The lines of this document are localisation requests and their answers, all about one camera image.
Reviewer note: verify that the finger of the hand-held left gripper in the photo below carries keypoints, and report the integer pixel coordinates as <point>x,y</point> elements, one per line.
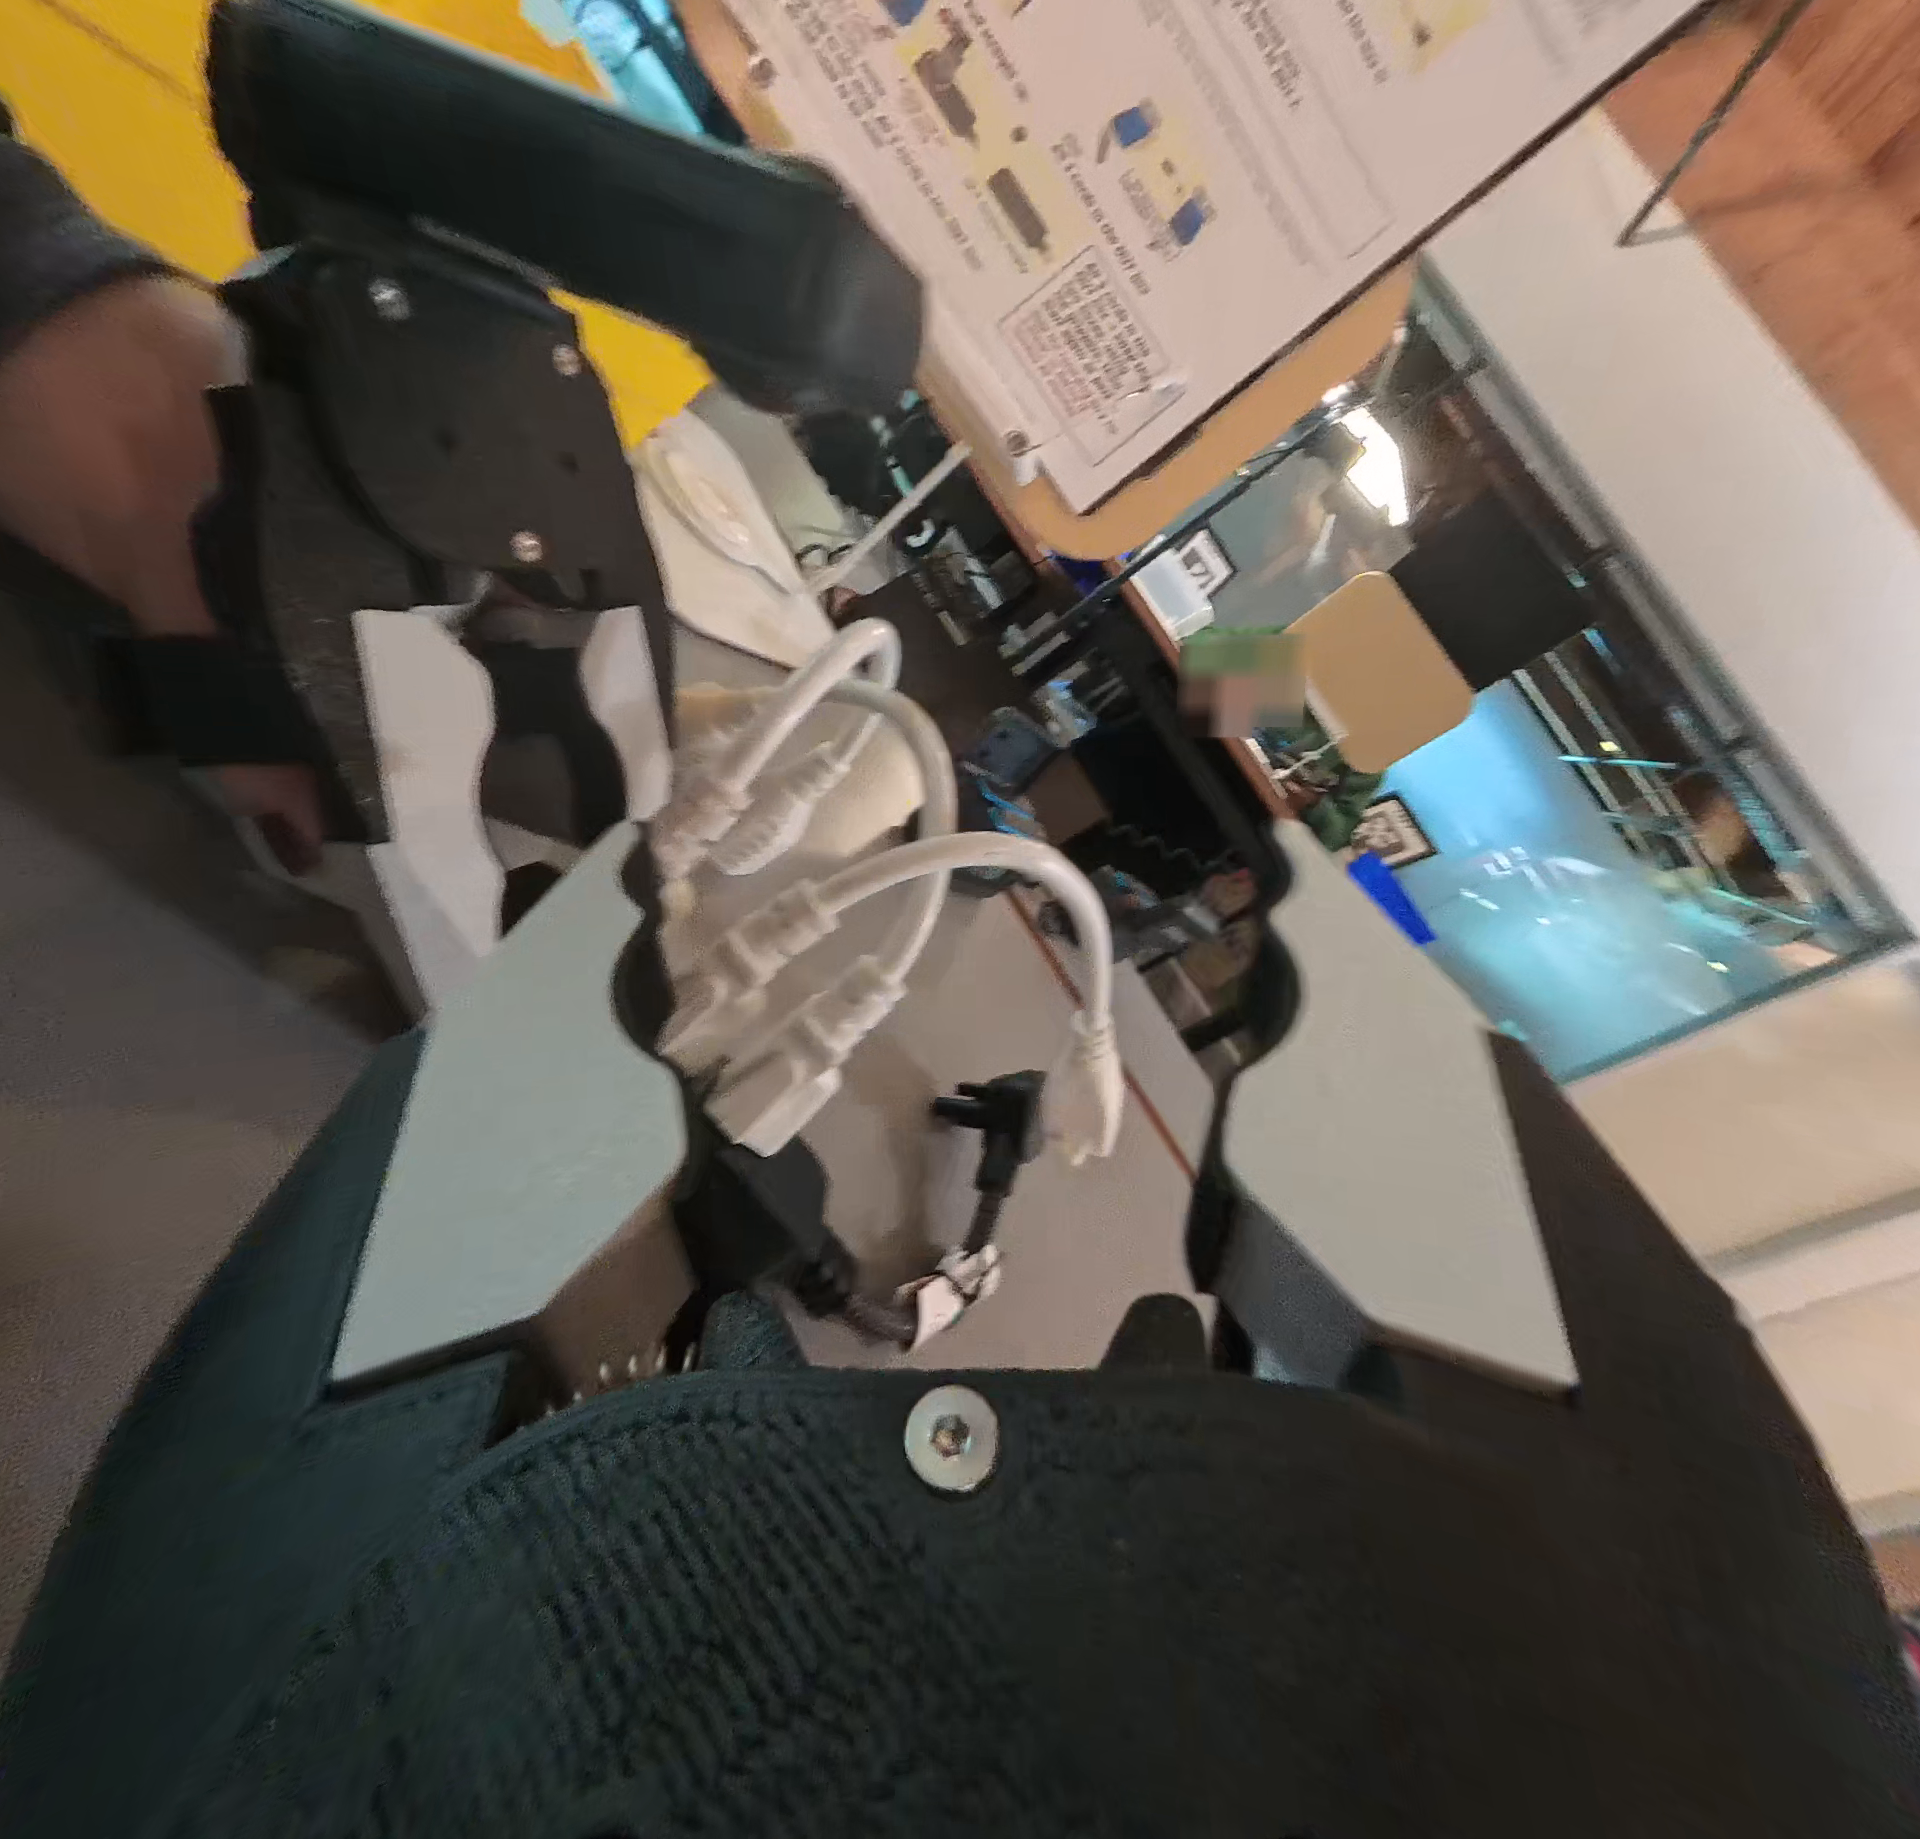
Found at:
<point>641,700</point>
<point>427,775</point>

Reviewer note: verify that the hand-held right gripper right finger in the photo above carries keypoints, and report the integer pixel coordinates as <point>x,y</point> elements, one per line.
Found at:
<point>1380,1164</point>

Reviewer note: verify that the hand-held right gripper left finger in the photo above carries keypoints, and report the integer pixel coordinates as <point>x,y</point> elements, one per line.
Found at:
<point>511,1135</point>

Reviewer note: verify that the black power strip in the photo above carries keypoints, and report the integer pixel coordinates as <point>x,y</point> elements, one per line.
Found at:
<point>758,1210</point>

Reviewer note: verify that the person's left forearm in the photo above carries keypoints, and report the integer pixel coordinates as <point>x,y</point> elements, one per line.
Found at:
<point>60,233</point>

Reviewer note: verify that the person's left hand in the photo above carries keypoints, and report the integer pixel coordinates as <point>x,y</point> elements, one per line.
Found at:
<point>106,458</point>

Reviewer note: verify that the white round pad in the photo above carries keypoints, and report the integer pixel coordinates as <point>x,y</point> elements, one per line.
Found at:
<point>705,497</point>

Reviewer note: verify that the blue storage bin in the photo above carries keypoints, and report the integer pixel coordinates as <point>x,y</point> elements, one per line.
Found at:
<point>1396,895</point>

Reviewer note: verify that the glass partition window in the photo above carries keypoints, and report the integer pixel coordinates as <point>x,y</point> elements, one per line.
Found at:
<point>1575,878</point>

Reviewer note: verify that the plain wooden board stand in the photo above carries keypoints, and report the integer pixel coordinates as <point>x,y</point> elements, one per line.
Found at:
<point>1387,668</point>

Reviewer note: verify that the yellow cabinet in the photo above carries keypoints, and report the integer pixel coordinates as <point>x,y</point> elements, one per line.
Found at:
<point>91,53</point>

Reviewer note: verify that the wooden instruction board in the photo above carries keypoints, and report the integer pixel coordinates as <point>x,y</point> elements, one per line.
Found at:
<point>1148,486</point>

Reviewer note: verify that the black framed tag sign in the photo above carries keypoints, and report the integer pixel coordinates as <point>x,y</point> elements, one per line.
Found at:
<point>1201,567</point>

